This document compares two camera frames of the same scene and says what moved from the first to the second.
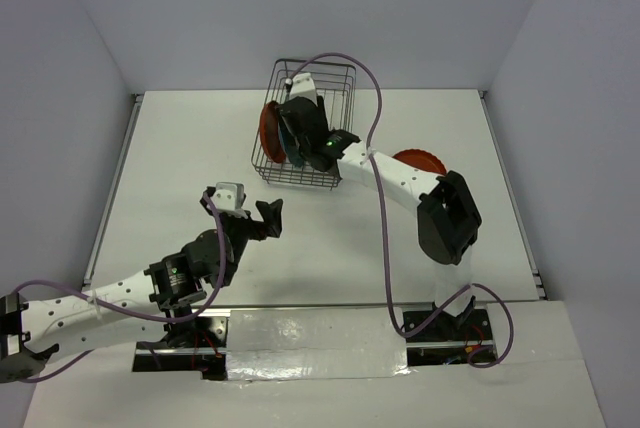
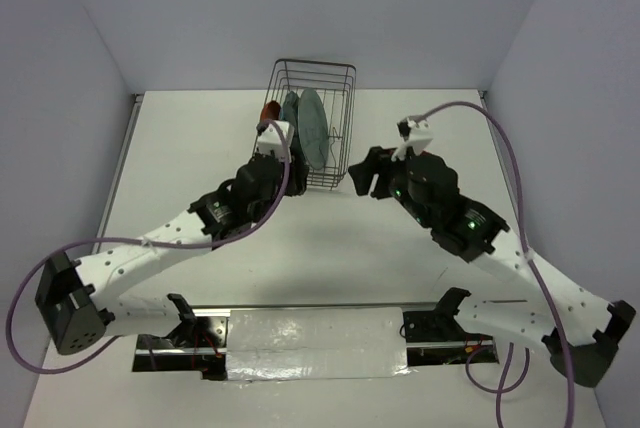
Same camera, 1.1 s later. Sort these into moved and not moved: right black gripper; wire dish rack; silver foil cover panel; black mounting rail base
Moved: right black gripper
Not moved: black mounting rail base; silver foil cover panel; wire dish rack
